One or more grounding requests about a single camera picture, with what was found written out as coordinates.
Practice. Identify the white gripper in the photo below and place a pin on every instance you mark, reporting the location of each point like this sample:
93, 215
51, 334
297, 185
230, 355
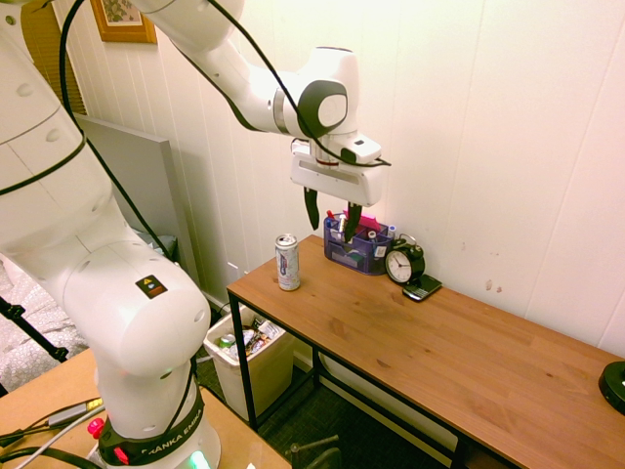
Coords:
337, 182

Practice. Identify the silver drink can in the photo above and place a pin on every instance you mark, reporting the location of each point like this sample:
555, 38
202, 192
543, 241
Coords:
287, 266

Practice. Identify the green can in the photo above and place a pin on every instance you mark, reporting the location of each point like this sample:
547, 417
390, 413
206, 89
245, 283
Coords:
227, 341

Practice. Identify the white plastic trash bin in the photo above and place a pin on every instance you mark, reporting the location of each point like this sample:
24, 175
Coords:
263, 371

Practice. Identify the red pen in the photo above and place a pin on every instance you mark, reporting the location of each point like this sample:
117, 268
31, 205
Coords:
331, 215

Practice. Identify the pink sticky note pad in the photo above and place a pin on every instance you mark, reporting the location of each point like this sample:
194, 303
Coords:
368, 222

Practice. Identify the purple mesh desk organizer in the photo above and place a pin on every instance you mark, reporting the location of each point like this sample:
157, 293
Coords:
359, 256

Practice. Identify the black alarm clock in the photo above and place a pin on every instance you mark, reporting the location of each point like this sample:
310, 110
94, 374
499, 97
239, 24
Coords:
401, 265

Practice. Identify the black mobile phone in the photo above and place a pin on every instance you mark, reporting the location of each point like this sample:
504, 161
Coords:
422, 287

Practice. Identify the crumpled snack wrappers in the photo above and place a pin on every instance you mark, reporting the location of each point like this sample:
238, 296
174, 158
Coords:
256, 337

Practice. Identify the black clamp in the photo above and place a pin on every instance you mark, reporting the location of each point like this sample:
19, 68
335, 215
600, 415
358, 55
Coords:
317, 452

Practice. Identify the wooden framed picture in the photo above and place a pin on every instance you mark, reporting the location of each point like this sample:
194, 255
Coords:
124, 22

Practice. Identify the red knob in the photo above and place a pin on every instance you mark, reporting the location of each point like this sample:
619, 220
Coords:
96, 427

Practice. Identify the black tripod stand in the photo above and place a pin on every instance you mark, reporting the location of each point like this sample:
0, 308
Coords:
36, 332

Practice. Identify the brown window blind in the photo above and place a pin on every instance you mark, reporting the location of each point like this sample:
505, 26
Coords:
49, 54

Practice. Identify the white patterned bed quilt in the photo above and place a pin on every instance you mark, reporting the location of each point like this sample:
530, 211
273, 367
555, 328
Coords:
29, 337

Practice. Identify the black round device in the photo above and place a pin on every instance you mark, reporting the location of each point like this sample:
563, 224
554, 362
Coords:
613, 386

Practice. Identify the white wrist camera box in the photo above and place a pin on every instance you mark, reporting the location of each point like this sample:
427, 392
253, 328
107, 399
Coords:
360, 147

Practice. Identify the wooden table with black frame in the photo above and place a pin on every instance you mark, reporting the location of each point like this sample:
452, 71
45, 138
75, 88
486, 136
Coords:
439, 352

